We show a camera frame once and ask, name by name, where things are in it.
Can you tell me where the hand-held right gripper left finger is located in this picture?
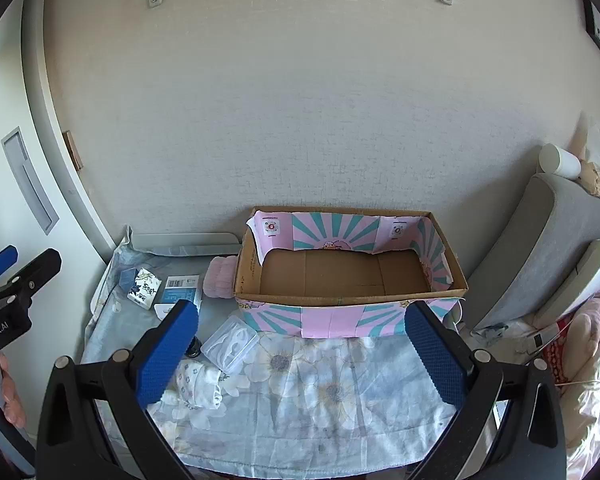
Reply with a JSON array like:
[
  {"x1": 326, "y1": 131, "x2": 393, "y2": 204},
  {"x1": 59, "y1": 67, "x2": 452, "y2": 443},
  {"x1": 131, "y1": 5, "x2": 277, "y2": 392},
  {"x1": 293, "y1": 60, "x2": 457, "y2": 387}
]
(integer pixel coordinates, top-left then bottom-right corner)
[{"x1": 36, "y1": 299, "x2": 201, "y2": 480}]

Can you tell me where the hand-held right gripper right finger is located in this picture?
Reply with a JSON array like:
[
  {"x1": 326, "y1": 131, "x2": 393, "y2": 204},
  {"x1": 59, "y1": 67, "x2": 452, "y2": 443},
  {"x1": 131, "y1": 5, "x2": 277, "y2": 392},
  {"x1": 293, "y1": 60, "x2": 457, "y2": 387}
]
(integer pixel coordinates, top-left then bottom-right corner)
[{"x1": 404, "y1": 301, "x2": 567, "y2": 480}]

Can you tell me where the white floral sock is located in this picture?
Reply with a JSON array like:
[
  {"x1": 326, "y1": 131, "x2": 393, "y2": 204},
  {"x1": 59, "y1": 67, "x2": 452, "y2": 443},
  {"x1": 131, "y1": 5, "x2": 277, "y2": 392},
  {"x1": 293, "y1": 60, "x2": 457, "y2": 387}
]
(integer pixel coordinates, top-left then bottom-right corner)
[{"x1": 160, "y1": 360, "x2": 225, "y2": 413}]

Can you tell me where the clear plastic floss pick box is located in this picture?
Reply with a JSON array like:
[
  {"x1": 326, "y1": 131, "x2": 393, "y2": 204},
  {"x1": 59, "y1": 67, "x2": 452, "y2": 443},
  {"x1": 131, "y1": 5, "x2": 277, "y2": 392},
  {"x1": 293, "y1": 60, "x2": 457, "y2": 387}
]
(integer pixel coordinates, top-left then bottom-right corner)
[{"x1": 200, "y1": 316, "x2": 260, "y2": 374}]

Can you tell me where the white and blue carton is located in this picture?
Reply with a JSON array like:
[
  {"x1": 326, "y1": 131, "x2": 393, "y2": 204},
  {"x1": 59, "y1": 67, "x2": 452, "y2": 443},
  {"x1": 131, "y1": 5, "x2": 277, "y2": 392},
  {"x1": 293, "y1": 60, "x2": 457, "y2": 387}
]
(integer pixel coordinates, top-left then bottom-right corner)
[{"x1": 155, "y1": 275, "x2": 203, "y2": 319}]

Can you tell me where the cardboard box with pink lining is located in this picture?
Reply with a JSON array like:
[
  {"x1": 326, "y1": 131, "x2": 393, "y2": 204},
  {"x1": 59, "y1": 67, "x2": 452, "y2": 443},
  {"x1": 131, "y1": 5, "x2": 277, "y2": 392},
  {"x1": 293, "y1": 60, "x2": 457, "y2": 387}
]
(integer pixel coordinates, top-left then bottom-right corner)
[{"x1": 233, "y1": 206, "x2": 469, "y2": 339}]

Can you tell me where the person's left hand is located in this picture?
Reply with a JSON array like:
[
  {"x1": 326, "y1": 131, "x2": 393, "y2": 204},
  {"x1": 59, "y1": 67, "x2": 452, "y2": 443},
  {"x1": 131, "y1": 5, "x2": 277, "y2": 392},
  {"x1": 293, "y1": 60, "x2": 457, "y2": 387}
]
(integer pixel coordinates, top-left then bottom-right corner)
[{"x1": 0, "y1": 352, "x2": 28, "y2": 429}]

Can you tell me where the floral print tissue pack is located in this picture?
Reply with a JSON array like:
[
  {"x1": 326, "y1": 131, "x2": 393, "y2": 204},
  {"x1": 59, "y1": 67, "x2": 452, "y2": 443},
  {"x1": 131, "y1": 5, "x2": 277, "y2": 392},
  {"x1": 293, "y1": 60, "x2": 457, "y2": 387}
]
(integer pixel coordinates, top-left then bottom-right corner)
[{"x1": 127, "y1": 268, "x2": 162, "y2": 310}]

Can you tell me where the pink plush towel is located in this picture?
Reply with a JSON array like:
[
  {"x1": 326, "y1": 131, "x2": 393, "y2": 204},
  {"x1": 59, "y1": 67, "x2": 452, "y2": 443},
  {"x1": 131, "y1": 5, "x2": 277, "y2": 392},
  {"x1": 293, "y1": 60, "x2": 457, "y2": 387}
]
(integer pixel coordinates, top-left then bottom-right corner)
[{"x1": 203, "y1": 256, "x2": 238, "y2": 301}]

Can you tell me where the white thermometer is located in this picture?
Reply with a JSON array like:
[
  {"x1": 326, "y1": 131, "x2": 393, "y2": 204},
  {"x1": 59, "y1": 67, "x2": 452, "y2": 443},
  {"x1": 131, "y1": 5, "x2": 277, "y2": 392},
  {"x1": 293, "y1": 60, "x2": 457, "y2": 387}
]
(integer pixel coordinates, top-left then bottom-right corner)
[{"x1": 525, "y1": 324, "x2": 563, "y2": 353}]

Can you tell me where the grey plastic tray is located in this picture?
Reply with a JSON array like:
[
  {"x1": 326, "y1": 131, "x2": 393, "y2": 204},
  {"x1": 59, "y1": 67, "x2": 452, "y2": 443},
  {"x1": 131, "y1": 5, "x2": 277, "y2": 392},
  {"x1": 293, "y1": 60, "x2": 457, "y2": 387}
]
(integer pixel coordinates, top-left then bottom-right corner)
[{"x1": 130, "y1": 231, "x2": 241, "y2": 257}]

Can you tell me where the red patterned bag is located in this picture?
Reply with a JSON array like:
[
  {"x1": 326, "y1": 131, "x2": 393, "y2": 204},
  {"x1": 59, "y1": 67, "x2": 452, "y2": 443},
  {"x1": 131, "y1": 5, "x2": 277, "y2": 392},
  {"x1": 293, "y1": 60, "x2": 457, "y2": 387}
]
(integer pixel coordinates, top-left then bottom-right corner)
[{"x1": 542, "y1": 330, "x2": 581, "y2": 386}]

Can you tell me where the wooden door hinge block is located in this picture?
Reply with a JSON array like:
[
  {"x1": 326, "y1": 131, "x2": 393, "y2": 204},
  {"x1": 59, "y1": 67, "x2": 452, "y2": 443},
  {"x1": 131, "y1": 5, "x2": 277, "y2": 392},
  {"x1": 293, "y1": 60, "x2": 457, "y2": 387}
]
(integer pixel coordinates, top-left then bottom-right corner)
[{"x1": 62, "y1": 130, "x2": 84, "y2": 171}]

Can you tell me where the floral blue cloth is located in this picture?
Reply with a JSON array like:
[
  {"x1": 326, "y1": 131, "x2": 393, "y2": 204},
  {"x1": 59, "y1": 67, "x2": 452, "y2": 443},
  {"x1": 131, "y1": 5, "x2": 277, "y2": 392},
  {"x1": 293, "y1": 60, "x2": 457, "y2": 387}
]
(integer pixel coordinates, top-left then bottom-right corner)
[{"x1": 80, "y1": 225, "x2": 458, "y2": 478}]

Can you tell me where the white pillow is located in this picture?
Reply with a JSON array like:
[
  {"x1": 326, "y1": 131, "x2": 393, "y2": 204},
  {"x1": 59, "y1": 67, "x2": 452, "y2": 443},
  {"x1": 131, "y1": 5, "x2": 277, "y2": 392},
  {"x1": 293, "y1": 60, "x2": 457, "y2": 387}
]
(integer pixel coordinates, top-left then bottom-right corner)
[{"x1": 532, "y1": 238, "x2": 600, "y2": 330}]

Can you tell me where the pink blanket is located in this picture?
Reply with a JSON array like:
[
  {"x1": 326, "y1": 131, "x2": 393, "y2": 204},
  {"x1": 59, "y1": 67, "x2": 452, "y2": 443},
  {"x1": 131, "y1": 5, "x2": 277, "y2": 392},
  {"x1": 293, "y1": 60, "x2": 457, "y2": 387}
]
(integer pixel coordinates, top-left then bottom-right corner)
[{"x1": 540, "y1": 292, "x2": 600, "y2": 468}]

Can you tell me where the white door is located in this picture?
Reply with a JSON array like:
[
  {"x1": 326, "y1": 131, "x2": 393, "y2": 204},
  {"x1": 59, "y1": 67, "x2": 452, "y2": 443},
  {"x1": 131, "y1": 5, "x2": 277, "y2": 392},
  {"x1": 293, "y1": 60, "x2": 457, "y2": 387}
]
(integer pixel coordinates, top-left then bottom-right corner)
[{"x1": 0, "y1": 0, "x2": 112, "y2": 311}]

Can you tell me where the white roll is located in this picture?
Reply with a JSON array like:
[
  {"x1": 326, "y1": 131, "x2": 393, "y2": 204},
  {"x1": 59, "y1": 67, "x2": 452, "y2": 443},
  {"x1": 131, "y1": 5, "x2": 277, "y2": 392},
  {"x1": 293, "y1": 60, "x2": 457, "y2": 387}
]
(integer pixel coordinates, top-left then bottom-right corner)
[{"x1": 538, "y1": 143, "x2": 582, "y2": 179}]

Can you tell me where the beige plush toy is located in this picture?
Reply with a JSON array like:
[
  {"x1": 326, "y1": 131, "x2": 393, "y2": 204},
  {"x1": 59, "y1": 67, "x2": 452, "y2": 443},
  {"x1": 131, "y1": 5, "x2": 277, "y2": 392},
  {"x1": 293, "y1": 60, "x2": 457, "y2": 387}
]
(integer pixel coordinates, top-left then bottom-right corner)
[{"x1": 577, "y1": 159, "x2": 600, "y2": 198}]

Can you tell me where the recessed grey door handle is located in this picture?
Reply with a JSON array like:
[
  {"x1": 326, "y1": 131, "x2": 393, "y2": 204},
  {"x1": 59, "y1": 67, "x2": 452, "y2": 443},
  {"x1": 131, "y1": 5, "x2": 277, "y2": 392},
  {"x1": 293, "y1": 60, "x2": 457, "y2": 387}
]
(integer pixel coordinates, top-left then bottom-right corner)
[{"x1": 0, "y1": 126, "x2": 60, "y2": 234}]

